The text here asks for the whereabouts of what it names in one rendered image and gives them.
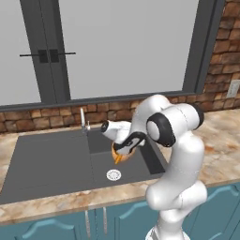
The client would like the orange carrot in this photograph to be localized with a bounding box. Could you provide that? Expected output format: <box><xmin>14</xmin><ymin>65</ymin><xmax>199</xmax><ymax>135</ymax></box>
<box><xmin>113</xmin><ymin>154</ymin><xmax>124</xmax><ymax>166</ymax></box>

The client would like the orange bowl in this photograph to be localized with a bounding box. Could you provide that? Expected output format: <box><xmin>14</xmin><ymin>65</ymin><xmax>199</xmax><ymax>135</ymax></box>
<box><xmin>111</xmin><ymin>145</ymin><xmax>138</xmax><ymax>164</ymax></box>

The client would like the white round sink drain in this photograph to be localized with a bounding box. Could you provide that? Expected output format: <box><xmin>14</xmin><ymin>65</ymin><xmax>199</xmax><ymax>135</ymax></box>
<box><xmin>106</xmin><ymin>169</ymin><xmax>122</xmax><ymax>182</ymax></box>

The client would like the silver tap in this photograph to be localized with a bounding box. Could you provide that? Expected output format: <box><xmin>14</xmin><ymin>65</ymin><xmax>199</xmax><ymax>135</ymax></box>
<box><xmin>79</xmin><ymin>107</ymin><xmax>92</xmax><ymax>136</ymax></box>

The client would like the white wall outlet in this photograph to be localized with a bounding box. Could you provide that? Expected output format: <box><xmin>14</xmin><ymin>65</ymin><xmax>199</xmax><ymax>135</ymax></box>
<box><xmin>226</xmin><ymin>79</ymin><xmax>240</xmax><ymax>99</ymax></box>

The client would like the black window handle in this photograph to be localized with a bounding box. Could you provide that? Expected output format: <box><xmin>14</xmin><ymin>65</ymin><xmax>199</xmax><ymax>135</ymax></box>
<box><xmin>49</xmin><ymin>48</ymin><xmax>77</xmax><ymax>64</ymax></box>
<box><xmin>19</xmin><ymin>49</ymin><xmax>50</xmax><ymax>64</ymax></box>

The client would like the teal cupboard door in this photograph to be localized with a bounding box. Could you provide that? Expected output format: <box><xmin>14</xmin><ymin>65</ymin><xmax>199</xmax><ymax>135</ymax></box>
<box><xmin>0</xmin><ymin>209</ymin><xmax>94</xmax><ymax>240</ymax></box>
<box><xmin>184</xmin><ymin>182</ymin><xmax>240</xmax><ymax>240</ymax></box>
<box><xmin>94</xmin><ymin>200</ymin><xmax>161</xmax><ymax>240</ymax></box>

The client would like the dark grey sink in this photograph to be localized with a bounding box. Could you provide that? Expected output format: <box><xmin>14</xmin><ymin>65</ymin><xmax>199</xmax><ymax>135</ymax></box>
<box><xmin>0</xmin><ymin>126</ymin><xmax>167</xmax><ymax>206</ymax></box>

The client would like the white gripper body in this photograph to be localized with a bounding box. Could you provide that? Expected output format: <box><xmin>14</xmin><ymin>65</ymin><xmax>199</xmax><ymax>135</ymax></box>
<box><xmin>112</xmin><ymin>142</ymin><xmax>138</xmax><ymax>157</ymax></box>

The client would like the silver cupboard handle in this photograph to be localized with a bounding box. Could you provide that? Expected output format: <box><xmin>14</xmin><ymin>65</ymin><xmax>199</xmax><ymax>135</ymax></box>
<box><xmin>84</xmin><ymin>209</ymin><xmax>92</xmax><ymax>240</ymax></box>
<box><xmin>101</xmin><ymin>205</ymin><xmax>109</xmax><ymax>236</ymax></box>

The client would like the grey framed window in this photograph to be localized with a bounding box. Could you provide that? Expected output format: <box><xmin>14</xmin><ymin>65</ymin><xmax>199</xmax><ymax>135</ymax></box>
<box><xmin>0</xmin><ymin>0</ymin><xmax>227</xmax><ymax>113</ymax></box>

